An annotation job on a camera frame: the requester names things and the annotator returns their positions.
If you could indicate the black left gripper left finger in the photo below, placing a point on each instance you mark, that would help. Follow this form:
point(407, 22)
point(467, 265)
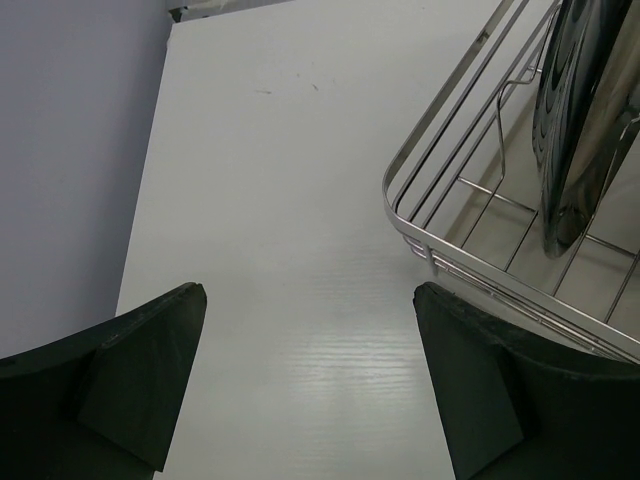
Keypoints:
point(102, 403)

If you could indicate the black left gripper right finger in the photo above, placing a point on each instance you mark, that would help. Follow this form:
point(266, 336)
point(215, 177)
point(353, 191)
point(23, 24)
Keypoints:
point(515, 405)

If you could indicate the cream drip tray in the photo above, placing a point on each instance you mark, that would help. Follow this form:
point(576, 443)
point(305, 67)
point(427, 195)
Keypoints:
point(500, 223)

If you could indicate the black rimmed plate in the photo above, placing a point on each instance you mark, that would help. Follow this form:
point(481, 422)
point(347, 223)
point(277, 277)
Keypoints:
point(586, 114)

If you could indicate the metal wire dish rack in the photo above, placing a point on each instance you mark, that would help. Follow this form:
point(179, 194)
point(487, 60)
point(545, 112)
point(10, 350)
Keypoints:
point(509, 48)

